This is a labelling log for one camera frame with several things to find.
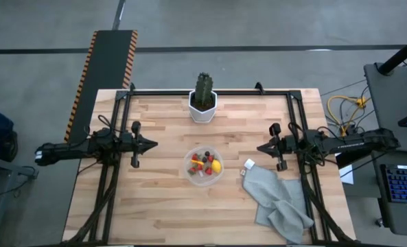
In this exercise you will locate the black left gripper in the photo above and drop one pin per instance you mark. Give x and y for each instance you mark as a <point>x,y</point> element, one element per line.
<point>134,144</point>

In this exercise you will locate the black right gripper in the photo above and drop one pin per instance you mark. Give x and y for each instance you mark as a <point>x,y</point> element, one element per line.
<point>282,145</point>

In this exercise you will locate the yellow toy banana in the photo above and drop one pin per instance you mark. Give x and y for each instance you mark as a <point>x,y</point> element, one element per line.
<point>196,162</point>

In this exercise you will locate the yellow toy lemon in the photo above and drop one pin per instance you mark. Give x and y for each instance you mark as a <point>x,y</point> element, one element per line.
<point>216,166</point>

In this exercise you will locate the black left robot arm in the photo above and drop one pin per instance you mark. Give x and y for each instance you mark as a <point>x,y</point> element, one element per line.
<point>69,151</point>

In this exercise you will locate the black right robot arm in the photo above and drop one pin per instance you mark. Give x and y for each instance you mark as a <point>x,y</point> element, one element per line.
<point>354,145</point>

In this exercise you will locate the clear plastic tupperware container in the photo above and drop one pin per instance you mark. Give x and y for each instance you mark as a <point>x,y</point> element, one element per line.
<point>203,180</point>

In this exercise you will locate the grey cloth towel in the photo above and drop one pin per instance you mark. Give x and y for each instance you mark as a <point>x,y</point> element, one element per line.
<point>268,192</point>

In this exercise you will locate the white hexagonal plant pot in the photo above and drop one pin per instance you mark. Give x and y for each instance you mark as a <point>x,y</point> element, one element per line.
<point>202,116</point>

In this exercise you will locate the green cactus plant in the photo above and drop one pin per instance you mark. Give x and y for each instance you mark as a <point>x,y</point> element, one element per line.
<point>203,89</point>

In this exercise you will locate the white paper sheet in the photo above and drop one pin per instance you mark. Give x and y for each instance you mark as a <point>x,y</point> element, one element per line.
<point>348,175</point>

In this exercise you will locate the black hazard-striped floor ramp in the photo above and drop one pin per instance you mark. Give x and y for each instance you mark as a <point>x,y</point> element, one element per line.
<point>103,68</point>

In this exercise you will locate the grey cart top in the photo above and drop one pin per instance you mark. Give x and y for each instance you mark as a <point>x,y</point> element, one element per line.
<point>392,113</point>

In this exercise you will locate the grey castor wheel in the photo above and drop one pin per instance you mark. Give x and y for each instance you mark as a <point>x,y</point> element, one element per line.
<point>379,222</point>

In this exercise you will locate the backlit black keyboard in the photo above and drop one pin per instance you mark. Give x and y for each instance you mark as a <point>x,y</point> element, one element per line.
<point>404,183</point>

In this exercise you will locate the grey metal stand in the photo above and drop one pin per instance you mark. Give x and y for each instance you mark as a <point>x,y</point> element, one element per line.
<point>4,168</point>

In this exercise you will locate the grey keyboard desk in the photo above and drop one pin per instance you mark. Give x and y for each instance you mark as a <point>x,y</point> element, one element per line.
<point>405,219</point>

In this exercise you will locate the black pole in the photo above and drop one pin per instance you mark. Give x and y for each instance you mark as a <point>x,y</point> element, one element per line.
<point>400,55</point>

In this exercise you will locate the black aluminium rig frame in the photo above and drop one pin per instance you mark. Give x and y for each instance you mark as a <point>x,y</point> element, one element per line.
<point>162,92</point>

